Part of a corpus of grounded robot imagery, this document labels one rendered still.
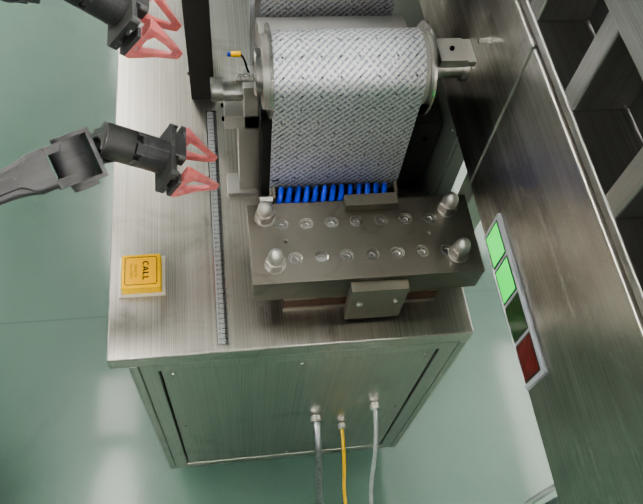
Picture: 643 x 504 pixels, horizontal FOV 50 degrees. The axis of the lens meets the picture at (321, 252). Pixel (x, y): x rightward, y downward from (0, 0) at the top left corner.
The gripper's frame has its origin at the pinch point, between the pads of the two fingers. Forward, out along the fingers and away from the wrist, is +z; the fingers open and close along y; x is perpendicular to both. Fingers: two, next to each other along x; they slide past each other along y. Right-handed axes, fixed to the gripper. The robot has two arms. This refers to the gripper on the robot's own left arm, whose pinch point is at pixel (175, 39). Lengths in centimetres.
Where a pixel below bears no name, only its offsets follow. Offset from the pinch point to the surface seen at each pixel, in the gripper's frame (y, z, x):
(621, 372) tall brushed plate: 59, 31, 34
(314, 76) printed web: 6.4, 16.8, 11.3
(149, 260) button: 14.4, 18.2, -35.1
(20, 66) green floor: -132, 31, -142
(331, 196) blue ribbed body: 10.6, 36.5, -5.2
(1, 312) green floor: -26, 34, -142
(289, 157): 7.4, 25.8, -4.2
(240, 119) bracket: 0.0, 18.7, -7.8
